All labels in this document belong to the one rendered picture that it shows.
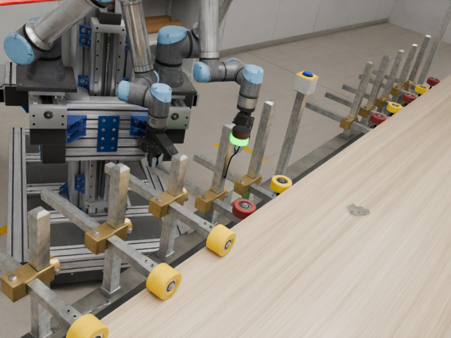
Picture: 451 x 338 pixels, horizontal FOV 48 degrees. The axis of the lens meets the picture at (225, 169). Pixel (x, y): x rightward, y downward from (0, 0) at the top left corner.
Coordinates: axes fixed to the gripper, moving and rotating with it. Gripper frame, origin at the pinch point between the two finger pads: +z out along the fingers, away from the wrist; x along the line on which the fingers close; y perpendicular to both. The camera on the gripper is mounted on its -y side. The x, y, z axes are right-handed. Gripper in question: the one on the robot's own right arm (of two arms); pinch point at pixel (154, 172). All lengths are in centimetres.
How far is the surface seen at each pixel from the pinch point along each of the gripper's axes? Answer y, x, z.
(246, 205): -42.3, 0.2, -9.1
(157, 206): -27.8, 30.0, -14.2
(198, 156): -2.5, -23.7, 0.1
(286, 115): 76, -269, 83
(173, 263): -31.1, 20.8, 12.9
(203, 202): -28.1, 5.0, -4.0
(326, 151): -28, -102, 12
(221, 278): -58, 34, -8
